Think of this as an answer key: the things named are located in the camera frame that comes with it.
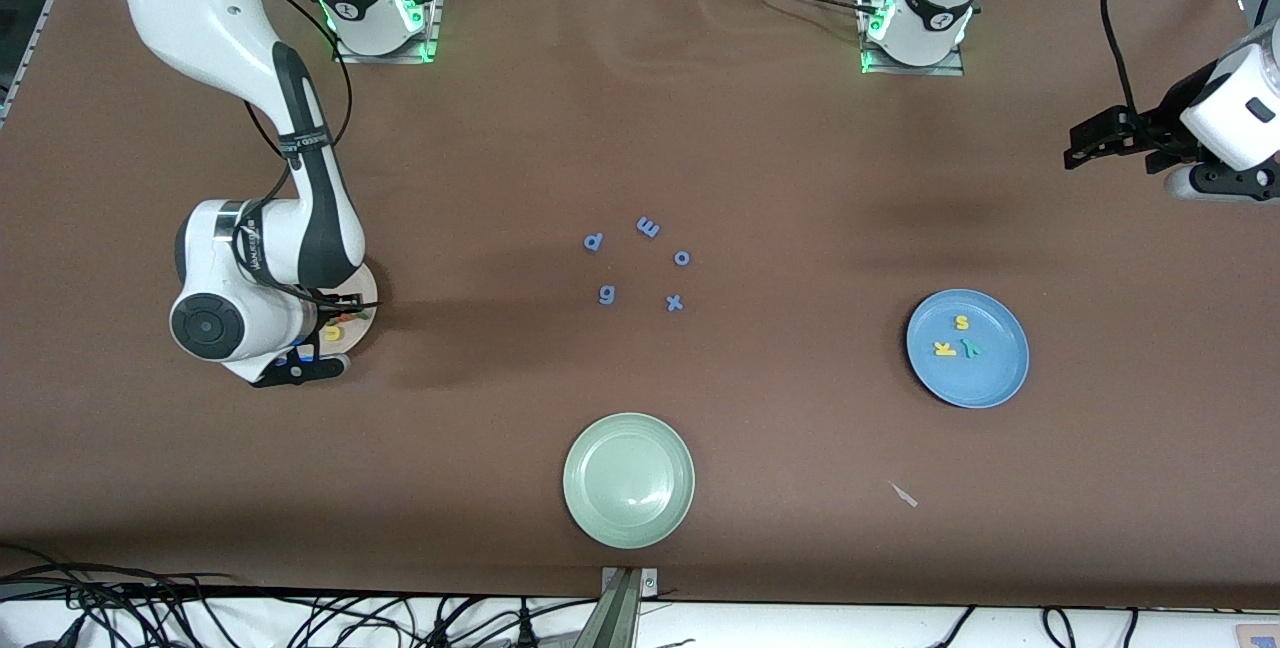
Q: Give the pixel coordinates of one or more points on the aluminium table frame rail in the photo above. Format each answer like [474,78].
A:
[30,38]

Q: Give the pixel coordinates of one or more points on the blue letter g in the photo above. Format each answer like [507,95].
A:
[607,289]

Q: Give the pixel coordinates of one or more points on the teal letter y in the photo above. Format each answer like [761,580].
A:
[969,348]

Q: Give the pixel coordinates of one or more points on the beige round plate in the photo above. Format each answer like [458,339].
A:
[365,333]

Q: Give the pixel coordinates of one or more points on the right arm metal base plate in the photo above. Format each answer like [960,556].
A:
[385,58]

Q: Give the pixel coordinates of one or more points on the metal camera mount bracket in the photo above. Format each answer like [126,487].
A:
[620,618]

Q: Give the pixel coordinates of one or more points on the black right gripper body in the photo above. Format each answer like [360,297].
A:
[341,309]

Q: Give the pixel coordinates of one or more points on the blue letter p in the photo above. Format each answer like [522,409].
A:
[588,246]

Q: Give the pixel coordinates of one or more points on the yellow letter k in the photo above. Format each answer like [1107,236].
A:
[945,348]

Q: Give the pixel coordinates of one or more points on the blue round plate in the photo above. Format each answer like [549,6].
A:
[985,373]

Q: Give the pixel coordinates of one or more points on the beige corner object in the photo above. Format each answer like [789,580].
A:
[1260,638]

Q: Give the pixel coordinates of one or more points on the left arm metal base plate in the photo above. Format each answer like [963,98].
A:
[910,70]

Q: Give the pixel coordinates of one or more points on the small white tape scrap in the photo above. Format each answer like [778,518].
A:
[905,495]

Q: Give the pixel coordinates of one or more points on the blue letter x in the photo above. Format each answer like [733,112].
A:
[674,303]

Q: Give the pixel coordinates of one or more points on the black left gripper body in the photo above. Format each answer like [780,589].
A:
[1157,127]

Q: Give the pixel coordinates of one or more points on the green round plate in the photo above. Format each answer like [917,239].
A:
[628,480]

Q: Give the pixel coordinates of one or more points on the white table front ledge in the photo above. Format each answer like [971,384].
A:
[850,628]

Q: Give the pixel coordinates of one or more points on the brown table cover sheet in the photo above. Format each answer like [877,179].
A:
[640,128]

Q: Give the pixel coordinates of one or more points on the blue letter m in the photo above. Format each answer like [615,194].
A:
[648,227]

